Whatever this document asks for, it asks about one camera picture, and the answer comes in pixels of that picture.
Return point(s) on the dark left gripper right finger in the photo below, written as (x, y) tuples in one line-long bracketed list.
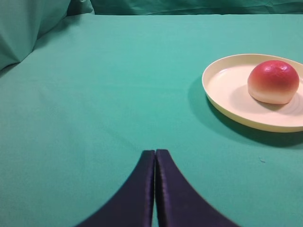
[(178, 203)]

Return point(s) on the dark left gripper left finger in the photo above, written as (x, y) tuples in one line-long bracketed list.
[(132, 204)]

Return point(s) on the red-topped bread bun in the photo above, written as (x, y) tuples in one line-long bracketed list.
[(273, 82)]

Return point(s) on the pale yellow round plate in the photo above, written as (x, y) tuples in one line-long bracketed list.
[(225, 85)]

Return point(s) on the green table cloth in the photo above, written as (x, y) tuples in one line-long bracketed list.
[(78, 111)]

